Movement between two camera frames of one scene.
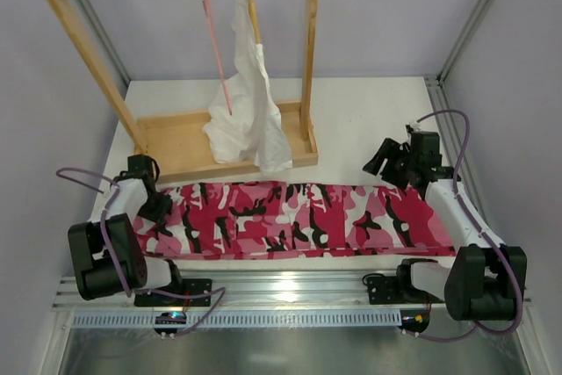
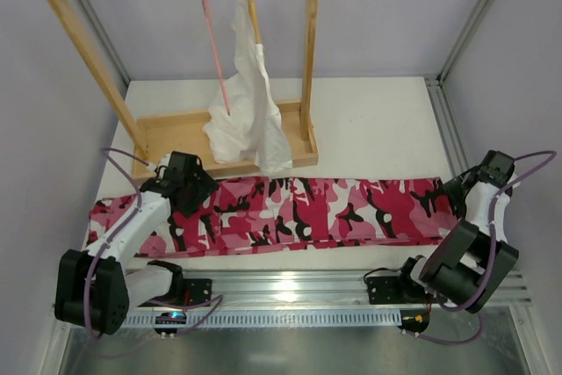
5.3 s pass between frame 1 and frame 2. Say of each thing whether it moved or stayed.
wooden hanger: stayed
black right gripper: moved
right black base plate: stayed
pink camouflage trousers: stayed
